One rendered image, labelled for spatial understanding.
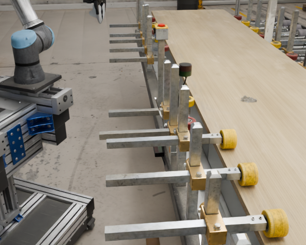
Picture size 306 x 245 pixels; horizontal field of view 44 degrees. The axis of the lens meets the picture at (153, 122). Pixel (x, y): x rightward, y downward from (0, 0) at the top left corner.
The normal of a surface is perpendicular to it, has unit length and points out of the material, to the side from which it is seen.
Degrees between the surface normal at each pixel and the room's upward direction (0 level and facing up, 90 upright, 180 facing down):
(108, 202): 0
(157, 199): 0
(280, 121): 0
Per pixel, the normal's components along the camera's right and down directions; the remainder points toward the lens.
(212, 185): 0.10, 0.46
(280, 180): 0.00, -0.89
